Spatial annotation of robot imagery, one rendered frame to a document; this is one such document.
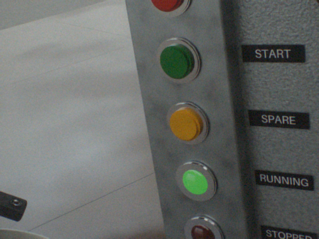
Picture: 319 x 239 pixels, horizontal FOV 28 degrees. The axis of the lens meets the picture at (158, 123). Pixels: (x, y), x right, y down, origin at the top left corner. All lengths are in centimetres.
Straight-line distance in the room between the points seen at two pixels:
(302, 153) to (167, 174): 11
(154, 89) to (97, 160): 326
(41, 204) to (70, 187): 20
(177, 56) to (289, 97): 9
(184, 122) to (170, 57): 5
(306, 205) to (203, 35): 16
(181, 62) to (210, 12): 4
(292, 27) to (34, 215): 292
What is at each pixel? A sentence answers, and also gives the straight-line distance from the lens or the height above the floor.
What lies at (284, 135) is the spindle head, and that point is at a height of 134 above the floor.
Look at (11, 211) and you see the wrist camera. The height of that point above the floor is 98.
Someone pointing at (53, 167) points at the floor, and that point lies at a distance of 379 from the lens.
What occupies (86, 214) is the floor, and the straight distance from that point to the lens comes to 319.
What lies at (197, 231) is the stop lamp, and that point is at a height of 126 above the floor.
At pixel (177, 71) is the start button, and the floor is 140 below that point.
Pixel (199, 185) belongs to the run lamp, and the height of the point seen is 130.
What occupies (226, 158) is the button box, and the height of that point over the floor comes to 132.
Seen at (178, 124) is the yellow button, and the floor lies 135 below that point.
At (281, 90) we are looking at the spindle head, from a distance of 47.
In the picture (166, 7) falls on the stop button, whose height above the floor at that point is 144.
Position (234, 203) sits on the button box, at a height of 128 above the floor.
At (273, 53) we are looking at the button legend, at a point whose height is 140.
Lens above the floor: 154
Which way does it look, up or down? 22 degrees down
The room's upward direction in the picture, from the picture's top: 9 degrees counter-clockwise
